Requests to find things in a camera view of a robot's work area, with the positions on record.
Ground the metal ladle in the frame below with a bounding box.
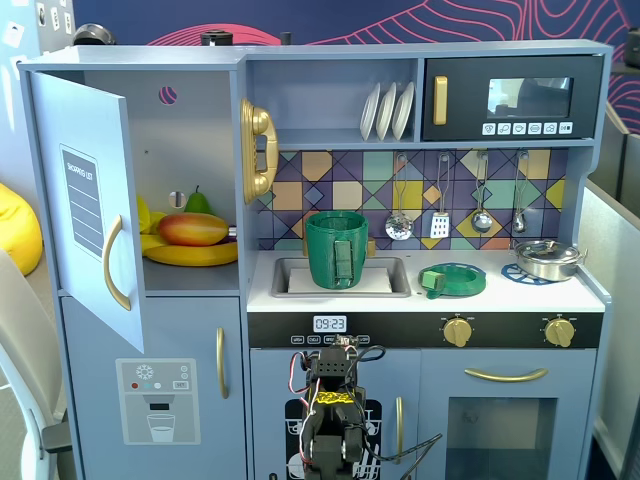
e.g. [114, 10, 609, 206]
[471, 151, 494, 234]

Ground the dishwasher door with rack sticker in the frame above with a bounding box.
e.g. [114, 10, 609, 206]
[249, 348, 422, 480]

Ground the curved gold cabinet door handle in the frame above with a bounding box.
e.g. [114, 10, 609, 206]
[102, 214, 134, 312]

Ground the grey toy sink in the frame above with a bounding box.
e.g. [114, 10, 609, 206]
[271, 256, 412, 299]

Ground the gold stove knob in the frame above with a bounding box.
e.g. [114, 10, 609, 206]
[442, 317, 474, 347]
[543, 317, 576, 348]

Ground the yellow toy banana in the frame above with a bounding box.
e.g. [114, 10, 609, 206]
[141, 233, 239, 267]

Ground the metal slotted spatula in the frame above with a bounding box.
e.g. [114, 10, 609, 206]
[429, 152, 451, 240]

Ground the gold toy telephone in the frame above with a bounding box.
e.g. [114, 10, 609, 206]
[239, 97, 280, 205]

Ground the green toy pear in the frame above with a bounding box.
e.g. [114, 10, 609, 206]
[183, 185, 212, 216]

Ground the white toy plate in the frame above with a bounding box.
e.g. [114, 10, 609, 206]
[375, 82, 399, 141]
[359, 82, 382, 142]
[391, 81, 416, 141]

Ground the yellow toy fruit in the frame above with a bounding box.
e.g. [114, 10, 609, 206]
[136, 194, 169, 235]

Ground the gold microwave handle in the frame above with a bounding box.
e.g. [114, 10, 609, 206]
[432, 75, 449, 126]

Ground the metal skimmer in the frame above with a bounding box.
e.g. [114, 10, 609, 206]
[384, 152, 415, 241]

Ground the gold freezer door handle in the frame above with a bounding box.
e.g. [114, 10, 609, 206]
[215, 327, 230, 400]

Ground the red yellow toy mango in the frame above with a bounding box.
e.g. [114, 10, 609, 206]
[157, 213, 231, 247]

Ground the blue round trivet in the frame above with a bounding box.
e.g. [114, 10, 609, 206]
[501, 262, 556, 287]

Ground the white panel with stickers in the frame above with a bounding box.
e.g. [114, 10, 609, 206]
[0, 0, 75, 69]

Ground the black cable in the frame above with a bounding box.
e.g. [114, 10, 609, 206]
[357, 343, 444, 480]

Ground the metal spoon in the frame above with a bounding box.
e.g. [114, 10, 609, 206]
[511, 151, 530, 234]

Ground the green printed cup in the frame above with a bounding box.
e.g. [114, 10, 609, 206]
[304, 210, 371, 290]

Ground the digital clock display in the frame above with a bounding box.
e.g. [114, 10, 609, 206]
[312, 315, 347, 334]

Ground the yellow bean bag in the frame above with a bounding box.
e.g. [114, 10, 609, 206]
[0, 182, 45, 276]

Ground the green printed lid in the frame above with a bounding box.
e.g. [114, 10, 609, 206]
[418, 262, 488, 300]

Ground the yellow tape strip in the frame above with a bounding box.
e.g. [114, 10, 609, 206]
[312, 391, 354, 406]

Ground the gold oven door handle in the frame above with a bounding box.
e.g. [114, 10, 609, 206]
[463, 367, 549, 384]

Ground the white office chair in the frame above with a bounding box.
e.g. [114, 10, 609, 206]
[0, 247, 76, 480]

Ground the cabinet door with shopping list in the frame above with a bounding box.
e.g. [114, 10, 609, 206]
[28, 69, 146, 354]

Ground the red white servo cable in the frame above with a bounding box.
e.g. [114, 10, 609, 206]
[284, 349, 321, 461]

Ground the blue toy kitchen unit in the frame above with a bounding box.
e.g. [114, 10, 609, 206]
[17, 39, 616, 480]

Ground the oven door with window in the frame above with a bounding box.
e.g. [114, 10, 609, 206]
[419, 348, 599, 480]

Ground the black round helmet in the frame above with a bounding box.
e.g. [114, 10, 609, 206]
[73, 23, 116, 47]

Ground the black microwave door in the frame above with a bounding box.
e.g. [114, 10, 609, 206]
[421, 54, 605, 143]

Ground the steel toy pot with lid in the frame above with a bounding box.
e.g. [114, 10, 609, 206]
[508, 238, 587, 282]

